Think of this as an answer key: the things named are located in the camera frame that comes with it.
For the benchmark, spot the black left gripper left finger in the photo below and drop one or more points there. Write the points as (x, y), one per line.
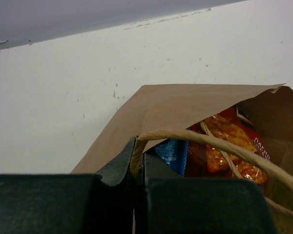
(95, 203)

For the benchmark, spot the blue snack bar wrapper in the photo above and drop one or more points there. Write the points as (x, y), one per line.
(174, 153)

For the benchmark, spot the red Doritos chip bag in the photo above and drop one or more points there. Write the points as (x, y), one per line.
(236, 129)

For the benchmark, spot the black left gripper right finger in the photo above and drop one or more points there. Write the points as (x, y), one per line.
(171, 204)

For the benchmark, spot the brown paper bag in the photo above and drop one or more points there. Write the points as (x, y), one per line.
(156, 113)

